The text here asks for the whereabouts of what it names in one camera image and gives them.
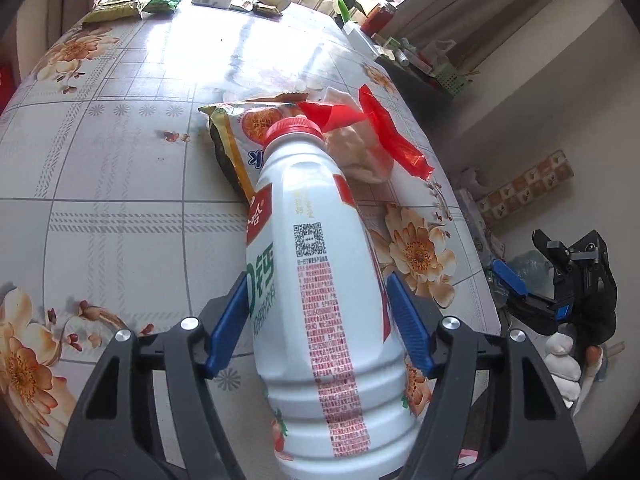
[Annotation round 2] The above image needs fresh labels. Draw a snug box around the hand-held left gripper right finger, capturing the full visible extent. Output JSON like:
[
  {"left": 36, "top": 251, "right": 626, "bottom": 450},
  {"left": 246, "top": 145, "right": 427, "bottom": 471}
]
[{"left": 386, "top": 272, "right": 588, "bottom": 480}]

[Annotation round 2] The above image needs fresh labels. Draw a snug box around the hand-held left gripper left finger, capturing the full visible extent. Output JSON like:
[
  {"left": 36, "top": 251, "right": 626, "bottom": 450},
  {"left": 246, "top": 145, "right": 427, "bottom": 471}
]
[{"left": 57, "top": 274, "right": 251, "bottom": 480}]

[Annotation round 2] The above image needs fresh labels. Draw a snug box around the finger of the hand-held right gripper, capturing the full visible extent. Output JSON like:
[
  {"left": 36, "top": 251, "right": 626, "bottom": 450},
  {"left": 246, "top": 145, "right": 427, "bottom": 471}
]
[
  {"left": 492, "top": 258, "right": 562, "bottom": 336},
  {"left": 531, "top": 228, "right": 572, "bottom": 274}
]

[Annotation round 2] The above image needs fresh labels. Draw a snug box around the white milk bottle red cap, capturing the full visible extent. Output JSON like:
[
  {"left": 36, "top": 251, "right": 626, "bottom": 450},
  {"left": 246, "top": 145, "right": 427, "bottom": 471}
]
[{"left": 245, "top": 116, "right": 421, "bottom": 473}]

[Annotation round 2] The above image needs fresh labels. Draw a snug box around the person's right hand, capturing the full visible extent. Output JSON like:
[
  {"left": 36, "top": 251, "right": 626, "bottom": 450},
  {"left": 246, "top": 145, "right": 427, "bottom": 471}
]
[{"left": 544, "top": 332, "right": 585, "bottom": 412}]

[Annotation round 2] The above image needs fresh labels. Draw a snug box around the floral patterned board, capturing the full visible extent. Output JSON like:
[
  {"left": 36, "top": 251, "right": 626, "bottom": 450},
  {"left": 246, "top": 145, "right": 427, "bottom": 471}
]
[{"left": 475, "top": 150, "right": 574, "bottom": 228}]

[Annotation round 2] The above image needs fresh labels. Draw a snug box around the clear plastic food bag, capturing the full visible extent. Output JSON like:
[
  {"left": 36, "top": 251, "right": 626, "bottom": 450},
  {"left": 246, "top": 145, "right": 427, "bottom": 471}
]
[{"left": 322, "top": 87, "right": 396, "bottom": 183}]

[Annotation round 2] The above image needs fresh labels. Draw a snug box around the red plastic wrapper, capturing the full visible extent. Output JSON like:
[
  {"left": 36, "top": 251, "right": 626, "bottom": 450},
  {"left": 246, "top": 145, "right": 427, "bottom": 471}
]
[{"left": 298, "top": 85, "right": 435, "bottom": 181}]

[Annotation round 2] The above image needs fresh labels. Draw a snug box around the green plastic basket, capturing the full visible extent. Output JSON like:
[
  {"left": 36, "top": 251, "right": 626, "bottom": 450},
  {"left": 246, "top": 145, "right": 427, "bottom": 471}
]
[{"left": 430, "top": 62, "right": 472, "bottom": 96}]

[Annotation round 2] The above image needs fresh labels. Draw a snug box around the yellow snack bag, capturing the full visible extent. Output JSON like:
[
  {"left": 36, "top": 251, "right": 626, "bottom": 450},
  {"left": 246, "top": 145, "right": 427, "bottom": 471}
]
[{"left": 199, "top": 92, "right": 311, "bottom": 206}]

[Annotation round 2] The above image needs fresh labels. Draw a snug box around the beige curtain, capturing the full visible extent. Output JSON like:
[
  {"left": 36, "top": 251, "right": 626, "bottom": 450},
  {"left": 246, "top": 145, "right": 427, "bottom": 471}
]
[{"left": 395, "top": 0, "right": 591, "bottom": 66}]

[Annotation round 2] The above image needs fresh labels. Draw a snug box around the white box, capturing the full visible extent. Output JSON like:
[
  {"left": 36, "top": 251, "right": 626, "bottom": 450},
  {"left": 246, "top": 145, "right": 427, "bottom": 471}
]
[{"left": 345, "top": 22, "right": 381, "bottom": 57}]

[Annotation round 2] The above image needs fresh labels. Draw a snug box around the green and black tool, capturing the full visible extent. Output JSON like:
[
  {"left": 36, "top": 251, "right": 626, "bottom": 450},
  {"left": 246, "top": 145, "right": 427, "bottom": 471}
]
[{"left": 332, "top": 0, "right": 366, "bottom": 26}]

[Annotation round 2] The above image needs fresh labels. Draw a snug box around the green snack packet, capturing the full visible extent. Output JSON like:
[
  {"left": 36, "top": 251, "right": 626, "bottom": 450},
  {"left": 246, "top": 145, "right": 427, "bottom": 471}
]
[{"left": 142, "top": 0, "right": 187, "bottom": 15}]

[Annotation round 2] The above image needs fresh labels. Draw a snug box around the yellow-green snack packet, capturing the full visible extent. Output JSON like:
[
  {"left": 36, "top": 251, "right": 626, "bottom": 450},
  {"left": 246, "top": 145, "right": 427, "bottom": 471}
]
[{"left": 82, "top": 0, "right": 151, "bottom": 25}]

